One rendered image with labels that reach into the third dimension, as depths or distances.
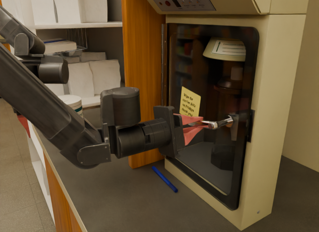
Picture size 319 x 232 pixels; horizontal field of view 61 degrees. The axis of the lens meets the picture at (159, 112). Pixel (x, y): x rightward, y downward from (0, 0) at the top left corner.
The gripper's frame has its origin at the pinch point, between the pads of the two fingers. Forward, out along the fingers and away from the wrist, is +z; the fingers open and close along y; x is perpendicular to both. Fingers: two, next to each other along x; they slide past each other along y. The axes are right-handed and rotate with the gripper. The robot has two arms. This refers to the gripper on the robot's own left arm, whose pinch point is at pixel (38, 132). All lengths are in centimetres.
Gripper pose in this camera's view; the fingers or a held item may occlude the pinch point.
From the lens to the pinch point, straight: 83.9
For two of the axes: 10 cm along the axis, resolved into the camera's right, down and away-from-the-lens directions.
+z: -0.1, 9.4, 3.5
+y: 8.4, -1.8, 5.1
